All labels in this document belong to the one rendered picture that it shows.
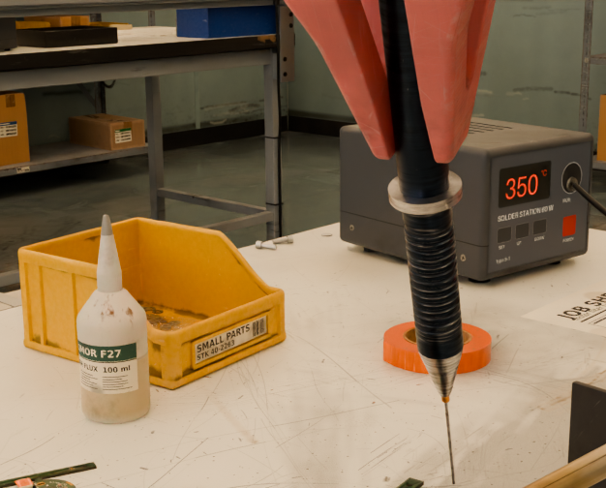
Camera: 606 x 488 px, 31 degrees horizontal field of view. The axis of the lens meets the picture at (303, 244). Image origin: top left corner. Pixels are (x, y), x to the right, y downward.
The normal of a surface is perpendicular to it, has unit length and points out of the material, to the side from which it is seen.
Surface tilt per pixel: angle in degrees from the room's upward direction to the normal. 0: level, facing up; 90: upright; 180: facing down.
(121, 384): 90
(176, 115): 90
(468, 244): 90
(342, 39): 129
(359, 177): 90
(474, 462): 0
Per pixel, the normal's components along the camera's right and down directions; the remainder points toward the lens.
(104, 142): -0.72, 0.17
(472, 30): -0.39, 0.17
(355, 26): 0.91, 0.04
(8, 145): 0.79, 0.14
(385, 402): -0.01, -0.97
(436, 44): -0.29, 0.79
